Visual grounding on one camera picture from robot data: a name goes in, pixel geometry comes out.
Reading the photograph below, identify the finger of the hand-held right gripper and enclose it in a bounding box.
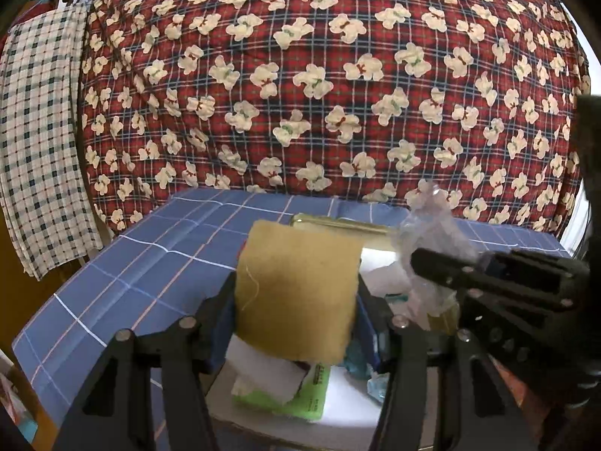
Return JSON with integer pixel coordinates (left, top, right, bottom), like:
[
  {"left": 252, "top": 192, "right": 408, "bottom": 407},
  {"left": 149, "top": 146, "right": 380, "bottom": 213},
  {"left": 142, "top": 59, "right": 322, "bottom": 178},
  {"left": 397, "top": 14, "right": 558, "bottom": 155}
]
[
  {"left": 409, "top": 247, "right": 591, "bottom": 274},
  {"left": 412, "top": 264, "right": 565, "bottom": 312}
]

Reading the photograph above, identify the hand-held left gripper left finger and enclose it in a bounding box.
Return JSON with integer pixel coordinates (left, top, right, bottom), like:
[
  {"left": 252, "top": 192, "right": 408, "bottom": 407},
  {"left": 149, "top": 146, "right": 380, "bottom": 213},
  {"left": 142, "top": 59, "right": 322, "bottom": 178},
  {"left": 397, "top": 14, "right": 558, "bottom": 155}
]
[{"left": 51, "top": 273, "right": 239, "bottom": 451}]

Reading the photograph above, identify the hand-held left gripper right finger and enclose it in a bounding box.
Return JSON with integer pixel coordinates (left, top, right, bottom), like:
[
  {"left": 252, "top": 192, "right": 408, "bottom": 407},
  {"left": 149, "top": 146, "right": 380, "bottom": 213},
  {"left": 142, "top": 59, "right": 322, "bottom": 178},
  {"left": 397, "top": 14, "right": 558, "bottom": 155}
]
[{"left": 358, "top": 278, "right": 542, "bottom": 451}]

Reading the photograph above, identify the clear plastic bag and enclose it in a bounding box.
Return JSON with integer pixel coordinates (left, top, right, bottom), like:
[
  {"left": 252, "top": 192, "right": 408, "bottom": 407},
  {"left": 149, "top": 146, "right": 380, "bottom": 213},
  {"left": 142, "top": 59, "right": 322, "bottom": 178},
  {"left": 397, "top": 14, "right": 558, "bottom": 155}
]
[{"left": 394, "top": 179, "right": 480, "bottom": 318}]

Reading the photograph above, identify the green tissue pack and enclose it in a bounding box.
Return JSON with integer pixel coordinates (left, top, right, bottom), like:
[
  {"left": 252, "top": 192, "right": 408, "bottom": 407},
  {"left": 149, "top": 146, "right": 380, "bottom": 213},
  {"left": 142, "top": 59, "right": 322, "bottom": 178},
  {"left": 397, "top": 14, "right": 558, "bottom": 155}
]
[{"left": 232, "top": 362, "right": 332, "bottom": 421}]

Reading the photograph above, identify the brown sponge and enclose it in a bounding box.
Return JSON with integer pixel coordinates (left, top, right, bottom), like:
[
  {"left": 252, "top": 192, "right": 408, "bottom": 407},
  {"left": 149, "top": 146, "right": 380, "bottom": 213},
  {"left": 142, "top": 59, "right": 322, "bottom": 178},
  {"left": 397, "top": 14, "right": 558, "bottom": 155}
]
[{"left": 233, "top": 218, "right": 364, "bottom": 366}]

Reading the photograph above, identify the gold rectangular tin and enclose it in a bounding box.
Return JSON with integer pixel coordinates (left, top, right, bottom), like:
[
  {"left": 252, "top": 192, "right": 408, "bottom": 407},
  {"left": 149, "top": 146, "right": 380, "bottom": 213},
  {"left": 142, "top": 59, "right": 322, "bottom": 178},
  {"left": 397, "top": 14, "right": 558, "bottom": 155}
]
[{"left": 207, "top": 213, "right": 463, "bottom": 451}]

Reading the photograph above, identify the blue plaid bed sheet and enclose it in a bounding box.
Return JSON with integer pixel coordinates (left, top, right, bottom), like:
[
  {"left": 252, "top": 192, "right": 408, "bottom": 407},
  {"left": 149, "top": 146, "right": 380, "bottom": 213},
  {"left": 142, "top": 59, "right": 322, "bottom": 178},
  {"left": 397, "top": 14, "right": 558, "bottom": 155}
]
[{"left": 12, "top": 188, "right": 571, "bottom": 433}]

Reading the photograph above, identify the red bear-print blanket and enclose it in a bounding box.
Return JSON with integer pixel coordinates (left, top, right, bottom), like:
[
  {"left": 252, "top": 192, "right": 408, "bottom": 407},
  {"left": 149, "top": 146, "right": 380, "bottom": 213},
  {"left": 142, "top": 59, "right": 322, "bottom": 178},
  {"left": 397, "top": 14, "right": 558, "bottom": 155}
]
[{"left": 77, "top": 0, "right": 592, "bottom": 245}]

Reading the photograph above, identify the checked hanging cloth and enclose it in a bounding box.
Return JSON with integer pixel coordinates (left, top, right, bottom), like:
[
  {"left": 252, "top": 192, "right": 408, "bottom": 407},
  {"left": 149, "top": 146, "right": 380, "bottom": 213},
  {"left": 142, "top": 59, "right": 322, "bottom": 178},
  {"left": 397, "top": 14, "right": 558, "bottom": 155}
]
[{"left": 0, "top": 2, "right": 104, "bottom": 280}]

